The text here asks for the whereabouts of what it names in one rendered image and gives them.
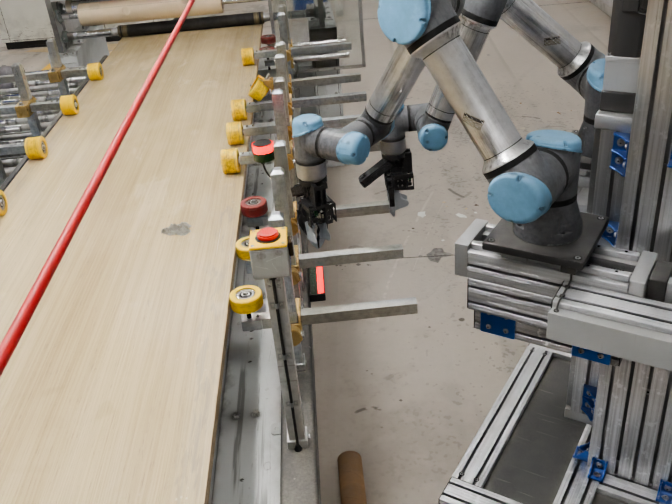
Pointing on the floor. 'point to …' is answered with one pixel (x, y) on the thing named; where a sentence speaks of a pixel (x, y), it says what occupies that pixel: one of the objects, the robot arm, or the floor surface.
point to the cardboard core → (351, 478)
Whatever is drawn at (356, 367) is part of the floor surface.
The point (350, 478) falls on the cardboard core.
